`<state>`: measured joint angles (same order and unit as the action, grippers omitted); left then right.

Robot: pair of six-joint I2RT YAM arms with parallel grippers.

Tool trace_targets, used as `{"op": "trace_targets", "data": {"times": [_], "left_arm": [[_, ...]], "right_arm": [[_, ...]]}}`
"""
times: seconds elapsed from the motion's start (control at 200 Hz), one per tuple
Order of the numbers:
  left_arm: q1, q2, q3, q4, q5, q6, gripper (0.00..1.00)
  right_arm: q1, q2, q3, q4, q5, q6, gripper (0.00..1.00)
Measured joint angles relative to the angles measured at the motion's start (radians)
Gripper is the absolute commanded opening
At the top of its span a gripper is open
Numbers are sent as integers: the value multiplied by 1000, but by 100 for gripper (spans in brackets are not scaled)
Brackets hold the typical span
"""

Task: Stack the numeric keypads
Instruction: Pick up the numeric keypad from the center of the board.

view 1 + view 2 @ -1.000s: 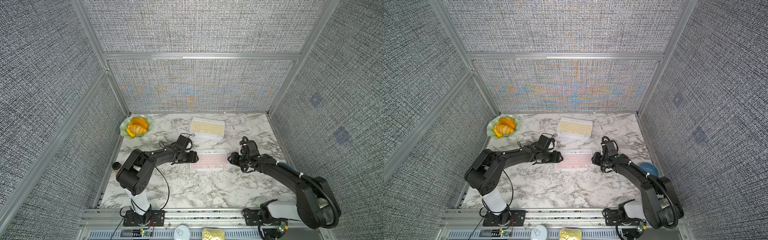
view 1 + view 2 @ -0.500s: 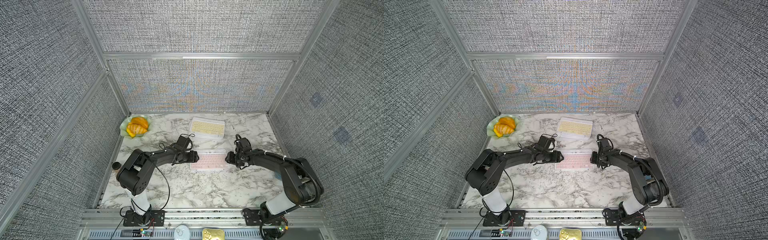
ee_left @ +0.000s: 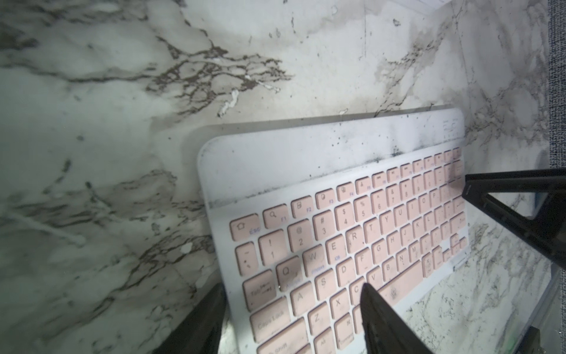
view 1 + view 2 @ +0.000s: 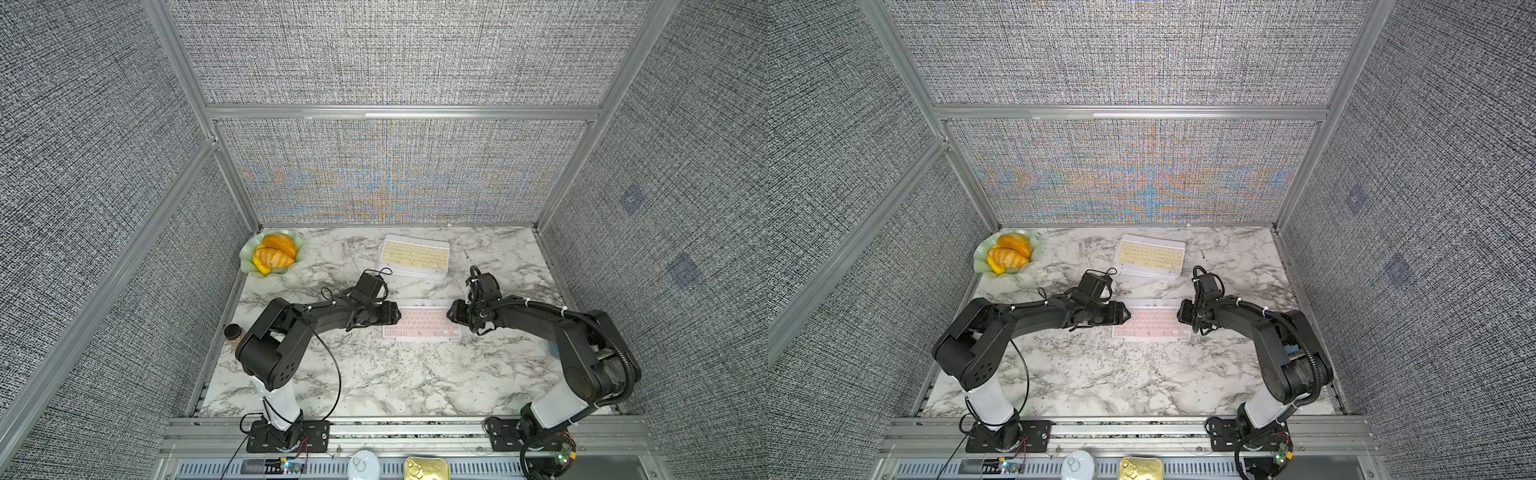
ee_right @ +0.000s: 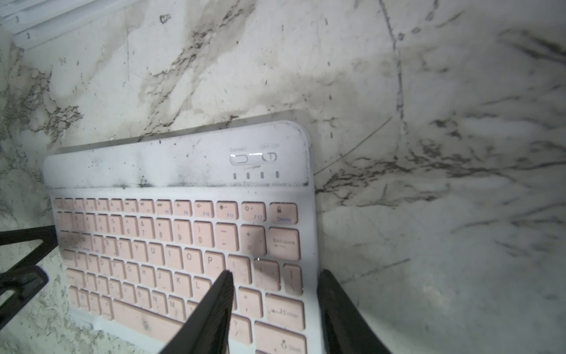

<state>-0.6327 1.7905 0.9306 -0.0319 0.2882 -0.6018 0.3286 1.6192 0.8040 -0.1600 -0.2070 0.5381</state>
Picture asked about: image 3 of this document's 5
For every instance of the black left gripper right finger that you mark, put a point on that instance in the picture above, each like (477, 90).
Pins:
(385, 331)

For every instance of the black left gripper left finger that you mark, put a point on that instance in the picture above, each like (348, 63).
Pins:
(201, 330)

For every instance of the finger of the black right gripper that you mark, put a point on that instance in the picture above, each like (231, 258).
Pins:
(529, 204)

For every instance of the pink keyboard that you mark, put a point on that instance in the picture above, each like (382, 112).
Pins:
(302, 218)

